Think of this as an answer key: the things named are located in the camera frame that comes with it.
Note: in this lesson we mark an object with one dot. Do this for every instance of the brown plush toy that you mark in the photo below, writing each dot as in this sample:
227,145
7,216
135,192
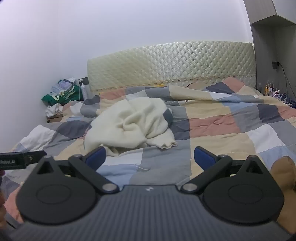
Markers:
285,185

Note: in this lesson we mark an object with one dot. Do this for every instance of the cream quilted headboard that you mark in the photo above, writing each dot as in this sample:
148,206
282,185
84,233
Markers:
171,64

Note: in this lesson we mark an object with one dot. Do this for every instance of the brown cardboard box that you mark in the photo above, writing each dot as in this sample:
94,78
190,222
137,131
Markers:
55,118

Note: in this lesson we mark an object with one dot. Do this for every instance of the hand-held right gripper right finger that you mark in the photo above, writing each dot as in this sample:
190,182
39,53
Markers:
203,157

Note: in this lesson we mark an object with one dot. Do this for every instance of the grey wall cabinet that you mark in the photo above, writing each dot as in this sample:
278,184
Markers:
275,46

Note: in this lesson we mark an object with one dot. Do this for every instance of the white spray bottle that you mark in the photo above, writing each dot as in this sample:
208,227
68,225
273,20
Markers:
84,91

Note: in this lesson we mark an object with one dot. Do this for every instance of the row of small bottles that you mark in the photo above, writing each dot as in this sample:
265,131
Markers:
270,89

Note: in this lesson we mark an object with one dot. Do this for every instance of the green printed bag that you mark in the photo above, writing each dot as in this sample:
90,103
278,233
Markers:
63,95

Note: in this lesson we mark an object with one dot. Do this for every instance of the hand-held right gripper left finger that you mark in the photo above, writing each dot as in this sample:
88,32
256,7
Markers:
96,156

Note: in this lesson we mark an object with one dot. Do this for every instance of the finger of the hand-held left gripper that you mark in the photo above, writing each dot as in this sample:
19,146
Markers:
34,157

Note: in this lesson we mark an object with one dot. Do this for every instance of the patchwork quilt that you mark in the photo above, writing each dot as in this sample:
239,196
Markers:
219,120

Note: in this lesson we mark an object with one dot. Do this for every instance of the black wall plug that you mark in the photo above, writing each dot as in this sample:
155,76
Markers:
275,64

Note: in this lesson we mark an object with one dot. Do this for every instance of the cream striped sweater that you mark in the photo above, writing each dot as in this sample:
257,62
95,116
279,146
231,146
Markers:
131,125

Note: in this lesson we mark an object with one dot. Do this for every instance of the white crumpled cloth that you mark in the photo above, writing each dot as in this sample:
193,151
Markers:
53,110

